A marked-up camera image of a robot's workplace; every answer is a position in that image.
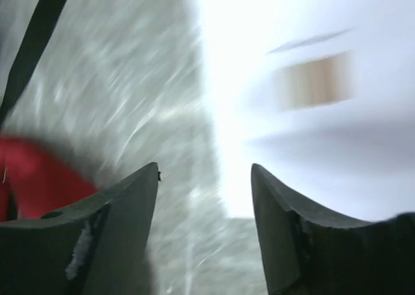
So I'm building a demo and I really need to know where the red backpack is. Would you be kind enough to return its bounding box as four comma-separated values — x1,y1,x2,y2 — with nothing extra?
0,0,101,223

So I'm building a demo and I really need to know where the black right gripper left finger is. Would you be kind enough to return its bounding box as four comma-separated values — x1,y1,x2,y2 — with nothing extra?
1,162,160,294

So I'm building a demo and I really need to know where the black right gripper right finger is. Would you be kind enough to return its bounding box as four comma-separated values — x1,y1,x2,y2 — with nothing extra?
251,164,414,294

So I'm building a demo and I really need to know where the white book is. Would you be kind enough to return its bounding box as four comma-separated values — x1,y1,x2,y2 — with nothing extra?
198,0,414,220

